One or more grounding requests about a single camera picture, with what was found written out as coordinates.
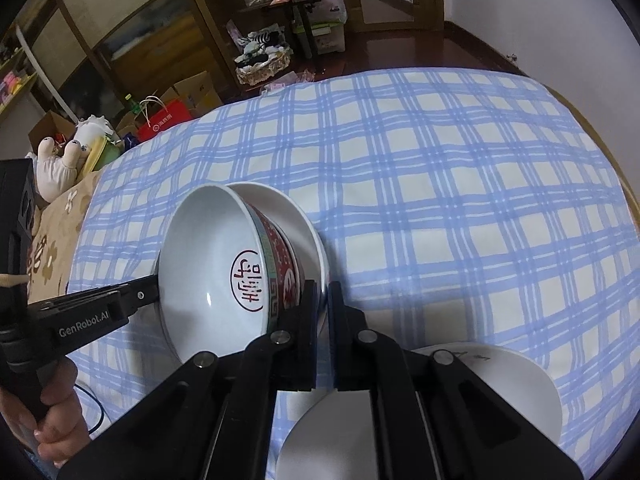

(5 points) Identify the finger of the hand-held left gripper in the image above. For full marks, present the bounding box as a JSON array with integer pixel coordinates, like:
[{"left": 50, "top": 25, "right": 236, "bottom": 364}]
[{"left": 116, "top": 274, "right": 165, "bottom": 323}]

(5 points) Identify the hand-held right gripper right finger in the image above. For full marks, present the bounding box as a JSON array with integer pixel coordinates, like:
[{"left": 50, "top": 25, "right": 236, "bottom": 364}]
[{"left": 327, "top": 280, "right": 583, "bottom": 480}]

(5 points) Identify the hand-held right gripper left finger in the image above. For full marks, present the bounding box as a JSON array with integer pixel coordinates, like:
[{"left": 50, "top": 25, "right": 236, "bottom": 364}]
[{"left": 70, "top": 280, "right": 321, "bottom": 480}]

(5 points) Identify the small red patterned bowl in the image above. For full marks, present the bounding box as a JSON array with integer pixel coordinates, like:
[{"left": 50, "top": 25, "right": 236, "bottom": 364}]
[{"left": 156, "top": 183, "right": 283, "bottom": 363}]

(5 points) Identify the large red patterned bowl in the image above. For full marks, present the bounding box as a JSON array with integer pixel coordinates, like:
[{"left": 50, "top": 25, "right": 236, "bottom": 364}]
[{"left": 247, "top": 202, "right": 307, "bottom": 322}]

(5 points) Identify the large white bowl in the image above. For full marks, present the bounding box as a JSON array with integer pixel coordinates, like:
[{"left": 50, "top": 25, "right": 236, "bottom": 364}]
[{"left": 225, "top": 181, "right": 331, "bottom": 313}]

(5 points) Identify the white cherry print plate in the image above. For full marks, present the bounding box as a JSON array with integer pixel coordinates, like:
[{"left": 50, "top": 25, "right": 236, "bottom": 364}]
[{"left": 277, "top": 342, "right": 563, "bottom": 480}]

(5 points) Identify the person's left hand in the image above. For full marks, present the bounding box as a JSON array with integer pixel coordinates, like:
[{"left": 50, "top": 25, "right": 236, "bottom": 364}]
[{"left": 0, "top": 355, "right": 108, "bottom": 472}]

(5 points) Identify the brown floral blanket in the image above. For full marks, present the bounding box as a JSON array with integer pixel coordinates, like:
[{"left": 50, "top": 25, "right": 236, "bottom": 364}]
[{"left": 25, "top": 170, "right": 108, "bottom": 306}]

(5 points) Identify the pink plush doll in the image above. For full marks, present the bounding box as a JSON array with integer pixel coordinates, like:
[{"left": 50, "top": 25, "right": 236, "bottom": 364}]
[{"left": 37, "top": 137, "right": 93, "bottom": 204}]

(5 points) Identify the open cardboard box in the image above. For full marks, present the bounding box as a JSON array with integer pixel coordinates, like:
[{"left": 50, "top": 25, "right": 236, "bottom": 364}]
[
  {"left": 27, "top": 111, "right": 77, "bottom": 161},
  {"left": 172, "top": 71, "right": 224, "bottom": 111}
]

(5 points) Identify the yellow green plush hat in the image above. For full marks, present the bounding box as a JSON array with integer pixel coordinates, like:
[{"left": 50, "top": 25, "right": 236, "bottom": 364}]
[{"left": 82, "top": 134, "right": 124, "bottom": 176}]

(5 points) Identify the white yellow display shelf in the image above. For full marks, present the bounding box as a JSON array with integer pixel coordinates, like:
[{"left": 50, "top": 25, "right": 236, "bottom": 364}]
[{"left": 0, "top": 25, "right": 66, "bottom": 113}]

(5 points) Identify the red paper bag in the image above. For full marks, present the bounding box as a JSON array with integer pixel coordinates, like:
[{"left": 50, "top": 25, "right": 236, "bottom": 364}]
[{"left": 136, "top": 97, "right": 194, "bottom": 144}]

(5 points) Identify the blue plaid cloth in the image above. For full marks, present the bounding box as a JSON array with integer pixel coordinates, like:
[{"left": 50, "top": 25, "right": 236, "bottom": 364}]
[{"left": 67, "top": 69, "right": 640, "bottom": 480}]

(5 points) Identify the wooden wardrobe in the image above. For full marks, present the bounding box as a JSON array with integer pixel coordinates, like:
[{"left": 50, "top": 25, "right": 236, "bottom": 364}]
[{"left": 0, "top": 0, "right": 241, "bottom": 128}]

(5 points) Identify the woven basket with clothes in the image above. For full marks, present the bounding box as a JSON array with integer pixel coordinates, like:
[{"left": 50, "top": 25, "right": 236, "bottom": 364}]
[{"left": 234, "top": 41, "right": 294, "bottom": 87}]

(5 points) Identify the clear plastic storage box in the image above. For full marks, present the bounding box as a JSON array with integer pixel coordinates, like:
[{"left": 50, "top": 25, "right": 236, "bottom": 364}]
[{"left": 310, "top": 19, "right": 347, "bottom": 56}]

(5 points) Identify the small black folding table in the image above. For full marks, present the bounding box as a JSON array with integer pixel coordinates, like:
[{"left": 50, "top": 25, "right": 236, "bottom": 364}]
[{"left": 240, "top": 0, "right": 347, "bottom": 57}]

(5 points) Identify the black cable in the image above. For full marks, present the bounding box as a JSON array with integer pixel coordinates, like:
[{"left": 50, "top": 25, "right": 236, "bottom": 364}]
[{"left": 74, "top": 382, "right": 107, "bottom": 441}]

